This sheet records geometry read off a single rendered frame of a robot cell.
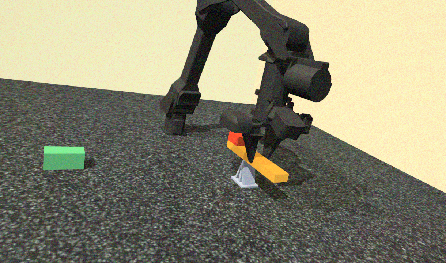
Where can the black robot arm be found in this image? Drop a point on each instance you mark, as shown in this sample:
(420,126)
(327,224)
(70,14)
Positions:
(290,66)

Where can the green rectangular block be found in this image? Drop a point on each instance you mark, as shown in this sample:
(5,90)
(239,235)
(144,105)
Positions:
(63,158)

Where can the yellow bar with red block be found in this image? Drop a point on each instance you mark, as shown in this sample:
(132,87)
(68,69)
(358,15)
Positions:
(270,170)

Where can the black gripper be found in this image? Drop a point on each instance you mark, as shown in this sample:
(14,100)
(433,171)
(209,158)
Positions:
(238,122)

